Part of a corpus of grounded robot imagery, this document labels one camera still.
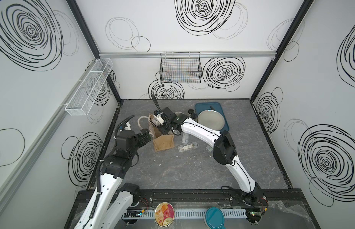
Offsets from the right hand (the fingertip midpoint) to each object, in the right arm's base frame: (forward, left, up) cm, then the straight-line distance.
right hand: (161, 127), depth 90 cm
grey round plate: (+15, -36, -10) cm, 40 cm away
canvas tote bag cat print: (-8, -1, -5) cm, 10 cm away
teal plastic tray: (+28, -28, -11) cm, 41 cm away
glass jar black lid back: (+16, -20, -3) cm, 25 cm away
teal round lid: (-46, -29, -3) cm, 54 cm away
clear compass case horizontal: (-9, -18, -9) cm, 22 cm away
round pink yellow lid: (-45, -6, -7) cm, 46 cm away
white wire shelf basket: (+1, +38, +24) cm, 45 cm away
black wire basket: (+59, -11, +5) cm, 61 cm away
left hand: (-12, +7, +12) cm, 19 cm away
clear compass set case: (-2, -16, -10) cm, 19 cm away
